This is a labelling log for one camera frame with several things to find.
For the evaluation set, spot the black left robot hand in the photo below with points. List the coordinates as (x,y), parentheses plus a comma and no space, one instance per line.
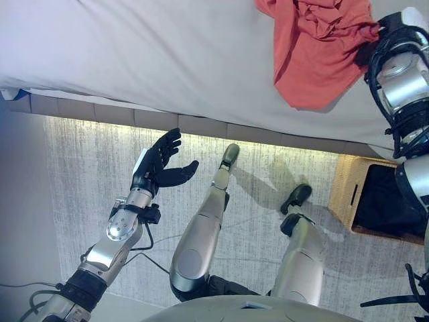
(157,171)

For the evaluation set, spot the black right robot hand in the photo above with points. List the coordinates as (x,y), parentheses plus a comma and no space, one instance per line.
(392,30)

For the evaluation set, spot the orange garment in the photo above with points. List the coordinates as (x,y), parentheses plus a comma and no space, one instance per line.
(308,50)

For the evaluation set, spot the navy black garment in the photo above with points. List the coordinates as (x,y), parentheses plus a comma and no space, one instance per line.
(382,201)

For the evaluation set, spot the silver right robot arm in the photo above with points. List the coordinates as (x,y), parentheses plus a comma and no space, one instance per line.
(402,80)

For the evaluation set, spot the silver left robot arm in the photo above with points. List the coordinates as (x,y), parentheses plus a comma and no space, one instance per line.
(110,241)

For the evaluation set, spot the white bed with pillows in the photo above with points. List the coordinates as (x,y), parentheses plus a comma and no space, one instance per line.
(167,67)

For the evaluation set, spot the brown wicker basket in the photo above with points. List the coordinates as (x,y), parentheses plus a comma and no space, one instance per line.
(348,191)

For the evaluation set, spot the grey striped rug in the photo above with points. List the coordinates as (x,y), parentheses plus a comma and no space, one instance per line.
(100,174)

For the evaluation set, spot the silver left robot leg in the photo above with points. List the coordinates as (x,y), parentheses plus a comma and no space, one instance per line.
(201,241)

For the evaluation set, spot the silver robot leg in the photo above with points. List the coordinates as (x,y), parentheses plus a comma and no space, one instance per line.
(298,261)
(201,241)

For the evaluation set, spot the grey robot torso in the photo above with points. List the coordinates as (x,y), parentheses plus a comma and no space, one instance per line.
(241,312)

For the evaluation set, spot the silver right robot leg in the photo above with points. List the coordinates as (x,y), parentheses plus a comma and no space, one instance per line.
(298,261)

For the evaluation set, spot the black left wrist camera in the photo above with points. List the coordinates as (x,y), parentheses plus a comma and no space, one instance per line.
(152,213)

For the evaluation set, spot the bed with upholstered frame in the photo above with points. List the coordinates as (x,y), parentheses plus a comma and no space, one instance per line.
(167,67)

